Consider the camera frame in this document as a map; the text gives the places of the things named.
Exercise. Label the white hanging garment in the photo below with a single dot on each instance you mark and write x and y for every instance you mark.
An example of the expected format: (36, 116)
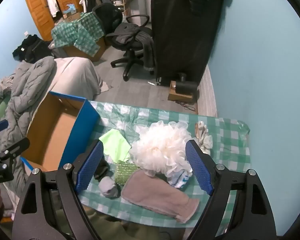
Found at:
(52, 1)

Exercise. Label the white bath pouf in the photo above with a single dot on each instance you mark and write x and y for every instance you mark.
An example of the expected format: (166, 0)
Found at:
(160, 147)

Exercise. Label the grey quilted jacket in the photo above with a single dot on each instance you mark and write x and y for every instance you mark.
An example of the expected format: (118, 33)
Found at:
(22, 92)

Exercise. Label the green checked cloth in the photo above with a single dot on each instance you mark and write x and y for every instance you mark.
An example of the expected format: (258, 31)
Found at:
(77, 32)

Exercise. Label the grey striped mat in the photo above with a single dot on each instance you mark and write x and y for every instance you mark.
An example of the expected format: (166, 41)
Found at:
(207, 92)

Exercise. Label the green pillow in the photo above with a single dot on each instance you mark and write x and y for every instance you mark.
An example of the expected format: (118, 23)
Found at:
(0, 110)

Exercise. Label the green scrub sponge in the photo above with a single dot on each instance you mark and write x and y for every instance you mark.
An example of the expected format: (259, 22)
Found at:
(122, 173)

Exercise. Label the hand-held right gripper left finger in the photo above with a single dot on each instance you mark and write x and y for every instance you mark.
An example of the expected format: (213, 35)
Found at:
(88, 166)

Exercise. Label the wooden wardrobe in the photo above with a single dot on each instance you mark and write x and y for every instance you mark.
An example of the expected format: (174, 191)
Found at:
(37, 12)

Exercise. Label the blue plastic wrap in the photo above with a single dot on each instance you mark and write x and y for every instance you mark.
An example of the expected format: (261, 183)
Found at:
(69, 8)

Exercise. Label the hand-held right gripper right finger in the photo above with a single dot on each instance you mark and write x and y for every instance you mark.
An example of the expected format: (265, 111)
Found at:
(198, 167)

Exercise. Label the black device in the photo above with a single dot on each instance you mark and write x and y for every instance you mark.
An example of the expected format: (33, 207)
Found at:
(187, 86)

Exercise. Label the large brown cardboard box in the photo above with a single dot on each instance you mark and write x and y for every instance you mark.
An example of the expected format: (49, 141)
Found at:
(100, 50)

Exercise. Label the green checked tablecloth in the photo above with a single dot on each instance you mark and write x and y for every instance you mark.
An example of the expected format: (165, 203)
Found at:
(227, 160)

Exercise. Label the taupe fleece mitt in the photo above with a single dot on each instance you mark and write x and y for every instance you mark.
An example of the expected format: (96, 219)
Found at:
(155, 195)

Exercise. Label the small cardboard box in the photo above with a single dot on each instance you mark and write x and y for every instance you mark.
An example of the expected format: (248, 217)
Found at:
(73, 17)

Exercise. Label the beige bedsheet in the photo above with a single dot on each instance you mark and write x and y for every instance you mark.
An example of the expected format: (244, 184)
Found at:
(75, 75)

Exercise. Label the black clothes pile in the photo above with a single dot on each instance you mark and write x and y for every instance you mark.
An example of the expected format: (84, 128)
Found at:
(32, 48)

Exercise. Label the black sock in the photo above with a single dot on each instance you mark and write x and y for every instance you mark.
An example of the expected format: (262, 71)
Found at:
(102, 167)

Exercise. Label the white blue-printed cloth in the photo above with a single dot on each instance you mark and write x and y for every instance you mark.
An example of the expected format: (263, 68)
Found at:
(180, 180)

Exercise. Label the blue cardboard box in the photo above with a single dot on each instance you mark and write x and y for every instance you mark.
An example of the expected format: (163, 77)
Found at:
(52, 135)

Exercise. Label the black office chair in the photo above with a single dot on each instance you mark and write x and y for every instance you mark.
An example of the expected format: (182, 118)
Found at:
(103, 17)

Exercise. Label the lime green cloth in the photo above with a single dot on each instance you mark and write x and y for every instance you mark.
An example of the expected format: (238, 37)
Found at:
(115, 142)

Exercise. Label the black fabric wardrobe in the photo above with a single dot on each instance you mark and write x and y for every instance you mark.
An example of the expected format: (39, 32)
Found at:
(185, 35)

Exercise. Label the dark grey garment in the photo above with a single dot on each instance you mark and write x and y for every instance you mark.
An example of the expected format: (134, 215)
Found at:
(132, 37)

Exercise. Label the grey knit sock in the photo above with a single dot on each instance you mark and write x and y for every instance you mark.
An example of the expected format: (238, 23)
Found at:
(108, 186)

